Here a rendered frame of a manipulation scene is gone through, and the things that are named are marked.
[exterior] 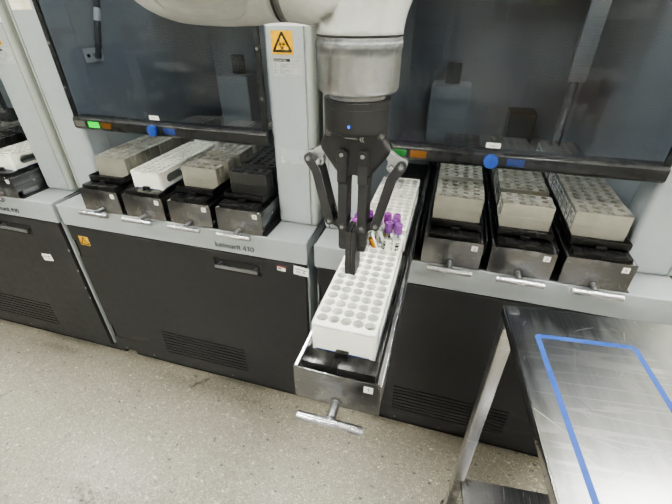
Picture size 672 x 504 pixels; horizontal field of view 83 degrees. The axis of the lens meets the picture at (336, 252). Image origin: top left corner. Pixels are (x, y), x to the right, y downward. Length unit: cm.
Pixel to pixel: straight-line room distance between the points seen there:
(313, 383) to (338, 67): 43
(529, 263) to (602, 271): 14
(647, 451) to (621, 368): 13
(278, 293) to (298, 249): 18
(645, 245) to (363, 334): 73
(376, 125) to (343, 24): 10
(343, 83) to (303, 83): 55
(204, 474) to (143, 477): 19
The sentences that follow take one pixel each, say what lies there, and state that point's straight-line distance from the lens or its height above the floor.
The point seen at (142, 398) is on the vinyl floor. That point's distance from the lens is 173.
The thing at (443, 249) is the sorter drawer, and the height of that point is 78.
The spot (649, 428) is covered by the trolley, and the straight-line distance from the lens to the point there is 65.
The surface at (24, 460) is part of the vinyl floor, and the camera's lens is 176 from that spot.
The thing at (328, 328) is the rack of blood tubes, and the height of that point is 86.
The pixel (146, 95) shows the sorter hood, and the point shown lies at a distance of 118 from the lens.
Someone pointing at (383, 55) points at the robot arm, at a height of 122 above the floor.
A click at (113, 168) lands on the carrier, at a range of 136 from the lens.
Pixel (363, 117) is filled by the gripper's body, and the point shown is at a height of 116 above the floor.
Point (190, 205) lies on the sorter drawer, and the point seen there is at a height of 80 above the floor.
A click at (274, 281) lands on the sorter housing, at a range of 112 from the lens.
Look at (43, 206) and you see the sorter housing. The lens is 155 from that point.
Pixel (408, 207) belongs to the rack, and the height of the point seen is 86.
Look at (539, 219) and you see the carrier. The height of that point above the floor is 85.
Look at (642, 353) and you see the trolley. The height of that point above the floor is 82.
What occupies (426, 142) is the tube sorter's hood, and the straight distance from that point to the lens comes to 91.
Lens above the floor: 126
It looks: 33 degrees down
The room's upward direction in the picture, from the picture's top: straight up
